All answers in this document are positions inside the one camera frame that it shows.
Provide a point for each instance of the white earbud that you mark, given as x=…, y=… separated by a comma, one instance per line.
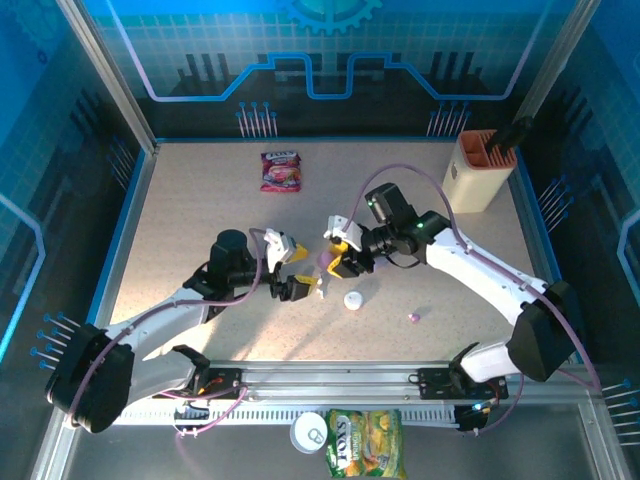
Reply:
x=321, y=294
x=324, y=281

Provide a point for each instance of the purple earbud charging case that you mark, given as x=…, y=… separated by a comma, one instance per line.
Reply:
x=325, y=259

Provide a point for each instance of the white round earbud case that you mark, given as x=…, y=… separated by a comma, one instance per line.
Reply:
x=353, y=300

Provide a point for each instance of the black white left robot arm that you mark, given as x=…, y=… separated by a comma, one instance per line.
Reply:
x=90, y=380

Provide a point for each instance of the red candy bag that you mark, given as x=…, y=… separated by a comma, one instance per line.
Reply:
x=281, y=172

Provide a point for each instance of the beige holder with orange rim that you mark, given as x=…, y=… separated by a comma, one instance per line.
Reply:
x=470, y=190

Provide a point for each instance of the white tin can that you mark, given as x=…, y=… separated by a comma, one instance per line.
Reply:
x=309, y=432

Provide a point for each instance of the green yellow candy bag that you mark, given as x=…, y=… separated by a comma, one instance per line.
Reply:
x=365, y=445

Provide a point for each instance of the black connector box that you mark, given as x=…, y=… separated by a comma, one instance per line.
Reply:
x=470, y=422

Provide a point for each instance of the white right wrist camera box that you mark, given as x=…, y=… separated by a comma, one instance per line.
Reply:
x=345, y=230

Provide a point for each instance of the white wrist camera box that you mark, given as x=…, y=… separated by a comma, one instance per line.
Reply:
x=345, y=230
x=280, y=245

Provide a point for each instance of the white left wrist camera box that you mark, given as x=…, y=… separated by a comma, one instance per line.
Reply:
x=280, y=245

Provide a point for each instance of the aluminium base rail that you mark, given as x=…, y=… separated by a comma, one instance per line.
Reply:
x=325, y=382

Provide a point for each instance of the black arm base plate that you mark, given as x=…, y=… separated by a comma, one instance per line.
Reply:
x=435, y=385
x=227, y=382

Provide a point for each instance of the aluminium frame post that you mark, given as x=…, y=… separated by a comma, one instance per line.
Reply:
x=555, y=60
x=111, y=75

